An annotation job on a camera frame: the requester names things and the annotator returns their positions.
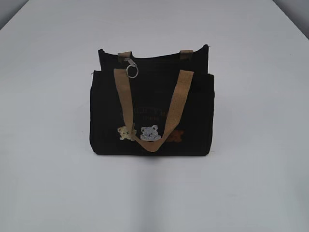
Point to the black canvas tote bag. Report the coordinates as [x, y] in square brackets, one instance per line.
[151, 93]

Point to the silver zipper pull with ring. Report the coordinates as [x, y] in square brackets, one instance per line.
[132, 70]

